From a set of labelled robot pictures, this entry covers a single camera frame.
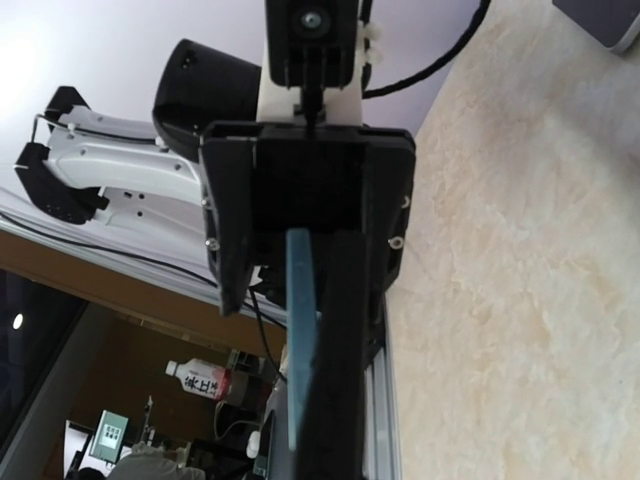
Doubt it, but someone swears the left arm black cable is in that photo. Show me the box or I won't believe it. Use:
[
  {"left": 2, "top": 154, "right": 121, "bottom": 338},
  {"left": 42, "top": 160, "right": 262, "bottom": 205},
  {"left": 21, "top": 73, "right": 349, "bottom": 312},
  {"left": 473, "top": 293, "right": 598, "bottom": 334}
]
[{"left": 362, "top": 0, "right": 494, "bottom": 99}]

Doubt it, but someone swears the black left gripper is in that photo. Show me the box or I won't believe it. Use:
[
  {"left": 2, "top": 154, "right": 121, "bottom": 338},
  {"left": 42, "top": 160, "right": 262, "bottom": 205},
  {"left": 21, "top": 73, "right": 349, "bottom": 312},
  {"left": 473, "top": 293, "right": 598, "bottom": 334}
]
[{"left": 153, "top": 39, "right": 416, "bottom": 360}]

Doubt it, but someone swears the front aluminium rail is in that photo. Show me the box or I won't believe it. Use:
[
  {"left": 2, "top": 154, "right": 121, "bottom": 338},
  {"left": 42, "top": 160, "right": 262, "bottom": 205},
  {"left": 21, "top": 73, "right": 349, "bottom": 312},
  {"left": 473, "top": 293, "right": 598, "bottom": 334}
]
[{"left": 363, "top": 299, "right": 402, "bottom": 480}]

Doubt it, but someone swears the green edged smartphone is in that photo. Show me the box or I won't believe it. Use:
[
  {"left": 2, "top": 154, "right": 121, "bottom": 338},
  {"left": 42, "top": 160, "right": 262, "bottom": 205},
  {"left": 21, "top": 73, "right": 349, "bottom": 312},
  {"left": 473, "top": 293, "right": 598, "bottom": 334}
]
[{"left": 286, "top": 229, "right": 318, "bottom": 452}]

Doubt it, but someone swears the white labelled drink bottle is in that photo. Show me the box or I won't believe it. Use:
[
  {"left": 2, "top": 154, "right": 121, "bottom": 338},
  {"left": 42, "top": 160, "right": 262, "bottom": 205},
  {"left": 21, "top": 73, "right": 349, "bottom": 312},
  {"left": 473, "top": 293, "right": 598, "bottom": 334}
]
[{"left": 165, "top": 358, "right": 231, "bottom": 401}]

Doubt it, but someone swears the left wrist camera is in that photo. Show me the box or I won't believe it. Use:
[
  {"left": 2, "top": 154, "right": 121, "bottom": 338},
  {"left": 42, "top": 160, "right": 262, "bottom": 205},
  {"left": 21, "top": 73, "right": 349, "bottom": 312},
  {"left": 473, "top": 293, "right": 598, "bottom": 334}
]
[{"left": 265, "top": 0, "right": 359, "bottom": 90}]

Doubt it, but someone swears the black phone case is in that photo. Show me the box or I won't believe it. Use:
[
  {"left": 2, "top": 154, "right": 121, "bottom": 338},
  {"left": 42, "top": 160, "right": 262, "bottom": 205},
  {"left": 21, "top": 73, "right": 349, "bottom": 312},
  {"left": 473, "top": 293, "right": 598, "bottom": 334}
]
[{"left": 292, "top": 231, "right": 369, "bottom": 479}]

